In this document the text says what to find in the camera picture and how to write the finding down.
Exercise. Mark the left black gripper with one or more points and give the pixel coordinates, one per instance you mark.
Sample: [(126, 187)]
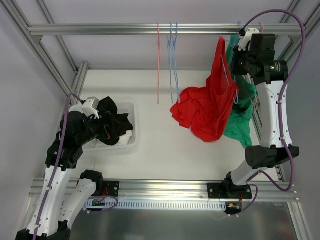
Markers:
[(105, 126)]

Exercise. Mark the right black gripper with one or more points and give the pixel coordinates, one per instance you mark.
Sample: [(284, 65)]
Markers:
[(236, 62)]

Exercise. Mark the black tank top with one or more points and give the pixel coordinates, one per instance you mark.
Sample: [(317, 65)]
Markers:
[(108, 105)]

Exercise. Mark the white tank top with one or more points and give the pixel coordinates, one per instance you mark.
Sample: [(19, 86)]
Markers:
[(124, 139)]

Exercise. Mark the light blue hanger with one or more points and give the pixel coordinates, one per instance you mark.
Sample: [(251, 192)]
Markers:
[(170, 57)]

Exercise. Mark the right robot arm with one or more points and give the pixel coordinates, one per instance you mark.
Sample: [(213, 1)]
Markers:
[(255, 56)]

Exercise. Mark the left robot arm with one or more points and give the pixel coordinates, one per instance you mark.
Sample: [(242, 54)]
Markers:
[(53, 219)]

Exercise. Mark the pink hanger with green top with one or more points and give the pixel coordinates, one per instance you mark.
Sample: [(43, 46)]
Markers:
[(257, 100)]

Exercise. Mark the red tank top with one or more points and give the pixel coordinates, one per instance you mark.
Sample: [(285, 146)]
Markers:
[(195, 110)]

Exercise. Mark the green tank top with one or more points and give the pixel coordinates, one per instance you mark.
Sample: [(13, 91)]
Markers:
[(238, 126)]

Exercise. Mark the white plastic basket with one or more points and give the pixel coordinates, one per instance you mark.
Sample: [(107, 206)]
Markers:
[(123, 107)]

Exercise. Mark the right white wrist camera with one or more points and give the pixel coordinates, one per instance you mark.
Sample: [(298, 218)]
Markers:
[(245, 40)]

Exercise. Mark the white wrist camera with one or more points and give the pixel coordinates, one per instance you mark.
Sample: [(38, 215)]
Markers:
[(245, 40), (89, 108)]

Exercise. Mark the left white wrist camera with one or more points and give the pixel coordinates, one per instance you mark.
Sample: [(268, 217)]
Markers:
[(89, 108)]

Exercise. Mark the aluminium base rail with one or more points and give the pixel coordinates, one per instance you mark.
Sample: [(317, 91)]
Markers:
[(187, 190)]

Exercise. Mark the aluminium hanging rail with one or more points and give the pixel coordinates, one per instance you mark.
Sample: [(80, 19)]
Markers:
[(104, 29)]

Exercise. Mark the white slotted cable duct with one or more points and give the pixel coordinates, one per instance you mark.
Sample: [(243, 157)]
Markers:
[(135, 204)]

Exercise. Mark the aluminium frame left posts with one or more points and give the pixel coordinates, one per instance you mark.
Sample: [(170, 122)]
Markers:
[(20, 21)]

